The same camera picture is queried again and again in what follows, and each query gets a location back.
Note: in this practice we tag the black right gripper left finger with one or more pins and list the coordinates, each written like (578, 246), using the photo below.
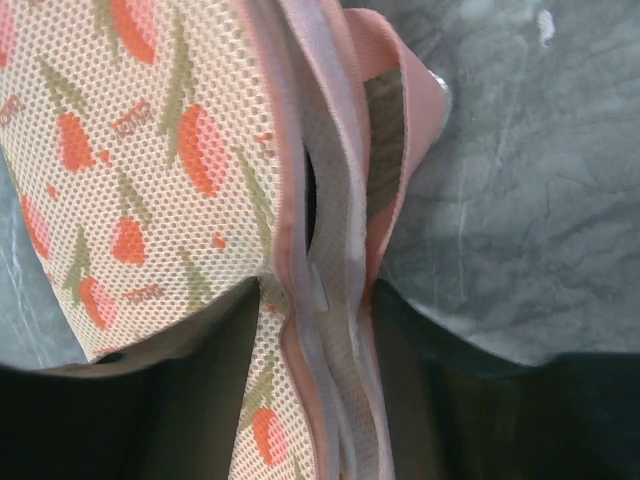
(166, 407)

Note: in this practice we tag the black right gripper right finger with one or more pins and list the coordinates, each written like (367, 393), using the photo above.
(456, 411)

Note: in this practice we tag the floral pink bra laundry bag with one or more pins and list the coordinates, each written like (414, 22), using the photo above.
(163, 152)

